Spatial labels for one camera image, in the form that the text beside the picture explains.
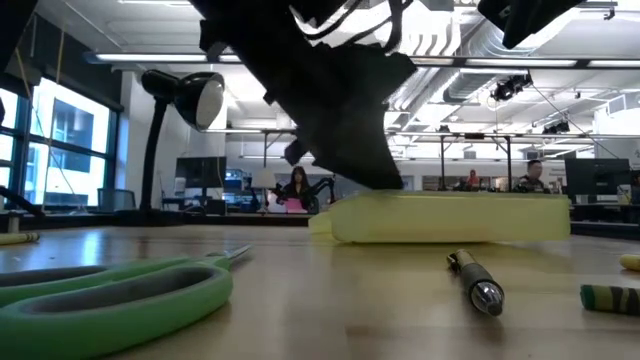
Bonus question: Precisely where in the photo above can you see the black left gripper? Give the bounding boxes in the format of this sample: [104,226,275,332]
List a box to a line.
[192,0,417,191]

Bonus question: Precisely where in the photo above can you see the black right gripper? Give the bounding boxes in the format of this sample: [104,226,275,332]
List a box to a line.
[477,0,586,50]

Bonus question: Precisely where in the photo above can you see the yellow-green translucent supply box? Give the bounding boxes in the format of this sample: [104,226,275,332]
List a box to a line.
[308,192,572,245]

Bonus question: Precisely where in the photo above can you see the grey click pen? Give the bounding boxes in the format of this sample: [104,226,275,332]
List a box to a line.
[446,248,506,318]

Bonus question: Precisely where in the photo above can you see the green-handled scissors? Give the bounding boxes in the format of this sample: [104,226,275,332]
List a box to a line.
[0,243,253,360]

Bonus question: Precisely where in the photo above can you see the green crayon yellow-green wrapper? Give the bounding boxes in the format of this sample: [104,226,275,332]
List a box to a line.
[0,231,41,246]
[579,283,640,316]

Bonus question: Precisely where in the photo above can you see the white shaded table lamp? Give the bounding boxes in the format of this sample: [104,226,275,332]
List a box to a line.
[251,167,277,211]

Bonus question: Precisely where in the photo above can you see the black ceiling device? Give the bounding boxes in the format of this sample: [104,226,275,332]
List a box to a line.
[489,72,534,102]

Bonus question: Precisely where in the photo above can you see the black computer monitor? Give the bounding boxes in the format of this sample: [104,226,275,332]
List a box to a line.
[174,156,228,190]
[564,157,632,197]

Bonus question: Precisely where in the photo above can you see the black desk lamp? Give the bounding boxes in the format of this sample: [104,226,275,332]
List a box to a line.
[138,69,226,216]

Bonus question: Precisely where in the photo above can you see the grey bin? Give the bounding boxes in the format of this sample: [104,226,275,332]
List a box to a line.
[97,187,137,214]

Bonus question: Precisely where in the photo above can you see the large window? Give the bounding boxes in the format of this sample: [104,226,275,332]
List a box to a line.
[0,77,119,209]

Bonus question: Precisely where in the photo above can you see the black aluminium table frame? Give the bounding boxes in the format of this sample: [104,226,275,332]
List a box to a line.
[0,185,640,241]

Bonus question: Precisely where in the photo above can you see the black metal rack frame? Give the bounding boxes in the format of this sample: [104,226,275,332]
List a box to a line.
[262,128,514,191]

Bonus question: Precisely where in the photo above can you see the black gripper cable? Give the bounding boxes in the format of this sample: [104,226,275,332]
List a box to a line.
[304,0,416,55]

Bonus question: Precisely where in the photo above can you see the long black light rail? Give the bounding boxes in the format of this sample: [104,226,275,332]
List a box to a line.
[84,49,640,70]

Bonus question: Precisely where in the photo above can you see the white plastic post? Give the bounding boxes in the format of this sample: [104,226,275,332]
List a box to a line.
[4,209,24,236]

